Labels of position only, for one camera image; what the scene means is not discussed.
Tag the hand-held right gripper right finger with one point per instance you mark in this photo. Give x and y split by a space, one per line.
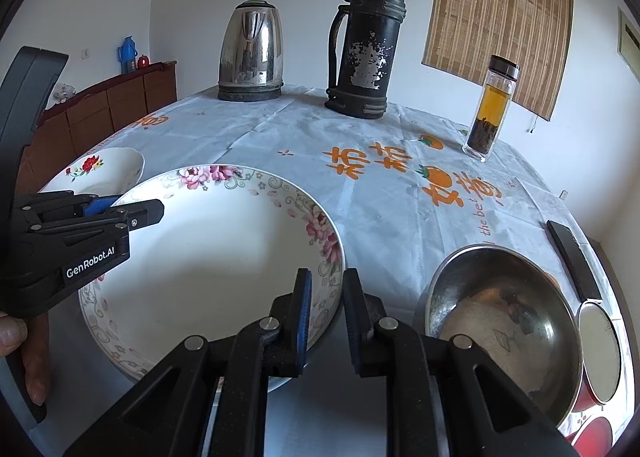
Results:
351 322

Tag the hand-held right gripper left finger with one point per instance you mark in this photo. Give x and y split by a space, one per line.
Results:
304 317

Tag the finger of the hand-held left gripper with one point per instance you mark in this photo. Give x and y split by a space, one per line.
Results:
145 214
100 205

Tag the white plate red flowers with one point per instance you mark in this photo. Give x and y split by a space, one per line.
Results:
95 167

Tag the white plate pink floral rim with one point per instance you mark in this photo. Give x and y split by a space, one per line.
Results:
210 257

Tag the red rimmed bowl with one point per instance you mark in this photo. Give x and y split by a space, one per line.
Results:
500 307

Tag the person's left hand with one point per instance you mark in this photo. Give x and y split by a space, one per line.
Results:
37 362

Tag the brown wooden cabinet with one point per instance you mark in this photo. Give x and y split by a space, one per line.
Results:
125 97

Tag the crumpled clear bag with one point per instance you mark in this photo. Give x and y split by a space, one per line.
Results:
63 93

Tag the small red ornament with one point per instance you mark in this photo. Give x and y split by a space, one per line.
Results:
143 62

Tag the blue thermos jug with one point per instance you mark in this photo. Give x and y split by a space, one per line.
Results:
127 54

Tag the white printed tablecloth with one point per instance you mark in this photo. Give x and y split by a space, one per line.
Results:
300 137

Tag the stainless steel electric kettle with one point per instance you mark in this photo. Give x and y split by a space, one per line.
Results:
250 47

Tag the black remote control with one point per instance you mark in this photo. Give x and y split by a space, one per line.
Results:
575 262

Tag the glass tea bottle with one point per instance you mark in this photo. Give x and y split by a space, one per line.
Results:
487 112

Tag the small round mirror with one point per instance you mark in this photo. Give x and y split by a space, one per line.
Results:
600 352

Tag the worn black thermos flask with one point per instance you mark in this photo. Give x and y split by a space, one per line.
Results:
365 62

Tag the bamboo window blind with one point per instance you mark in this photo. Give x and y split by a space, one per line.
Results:
500 27

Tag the framed wall panel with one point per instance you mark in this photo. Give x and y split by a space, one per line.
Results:
631 42

